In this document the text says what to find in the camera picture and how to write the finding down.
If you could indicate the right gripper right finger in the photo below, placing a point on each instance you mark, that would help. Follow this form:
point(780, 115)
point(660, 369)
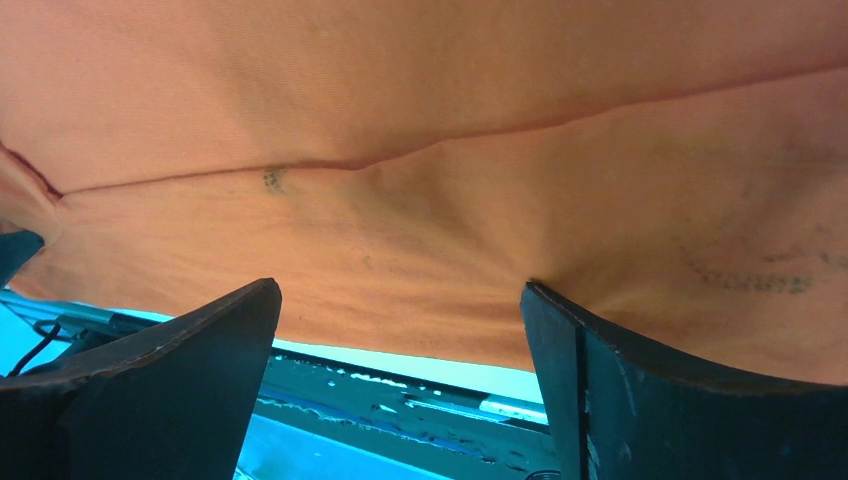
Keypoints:
point(621, 405)

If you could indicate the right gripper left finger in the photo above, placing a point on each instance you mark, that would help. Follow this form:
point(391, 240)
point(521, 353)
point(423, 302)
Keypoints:
point(172, 401)

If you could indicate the orange t shirt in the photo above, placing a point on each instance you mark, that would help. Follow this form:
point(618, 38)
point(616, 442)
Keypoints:
point(403, 168)

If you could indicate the aluminium frame rail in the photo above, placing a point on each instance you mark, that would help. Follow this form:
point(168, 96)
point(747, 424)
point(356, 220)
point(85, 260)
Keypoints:
point(73, 317)

